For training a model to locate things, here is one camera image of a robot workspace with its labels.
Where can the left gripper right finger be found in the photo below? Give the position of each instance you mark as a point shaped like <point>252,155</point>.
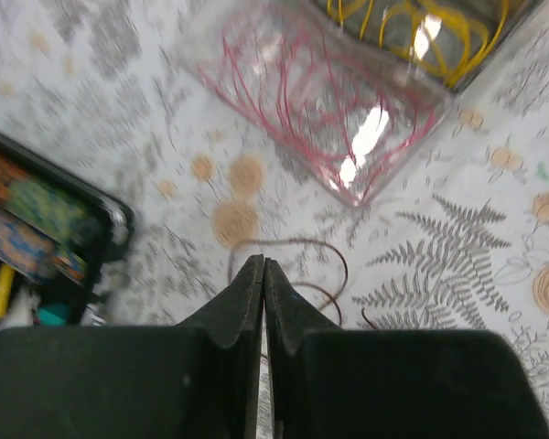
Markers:
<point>329,382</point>

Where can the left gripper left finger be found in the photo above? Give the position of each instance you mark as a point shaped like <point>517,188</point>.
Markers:
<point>196,379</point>

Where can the floral patterned table mat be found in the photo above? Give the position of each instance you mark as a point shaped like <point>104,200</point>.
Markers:
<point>459,239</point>

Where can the black poker chip case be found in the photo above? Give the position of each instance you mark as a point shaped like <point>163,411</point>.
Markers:
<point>63,243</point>

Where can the clear plastic box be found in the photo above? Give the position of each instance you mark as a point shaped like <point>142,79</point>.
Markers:
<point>352,115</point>

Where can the smoky grey plastic box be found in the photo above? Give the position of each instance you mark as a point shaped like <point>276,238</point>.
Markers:
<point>451,41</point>

